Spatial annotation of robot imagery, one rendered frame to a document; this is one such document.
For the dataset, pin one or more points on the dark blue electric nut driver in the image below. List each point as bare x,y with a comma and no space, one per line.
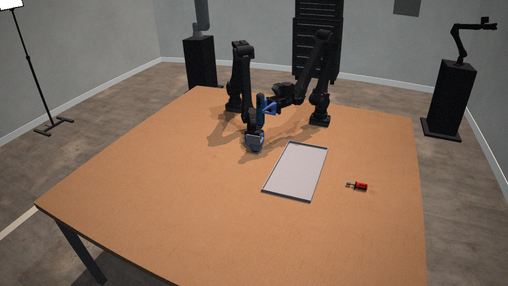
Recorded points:
260,105

